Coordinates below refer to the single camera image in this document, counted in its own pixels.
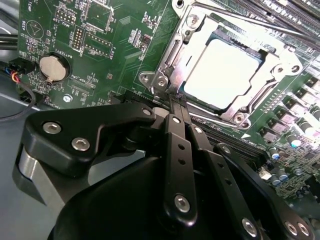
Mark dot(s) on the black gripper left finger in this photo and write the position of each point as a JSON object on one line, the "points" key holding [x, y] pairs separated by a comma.
{"points": [[75, 130]]}

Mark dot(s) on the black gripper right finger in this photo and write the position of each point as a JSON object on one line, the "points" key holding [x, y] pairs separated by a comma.
{"points": [[225, 175]]}

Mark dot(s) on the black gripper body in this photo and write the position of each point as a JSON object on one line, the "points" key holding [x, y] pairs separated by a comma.
{"points": [[112, 212]]}

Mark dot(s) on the silver CPU chip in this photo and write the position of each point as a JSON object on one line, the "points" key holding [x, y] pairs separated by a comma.
{"points": [[220, 72]]}

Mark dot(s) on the metal socket cover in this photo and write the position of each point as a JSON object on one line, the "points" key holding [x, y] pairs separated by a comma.
{"points": [[177, 75]]}

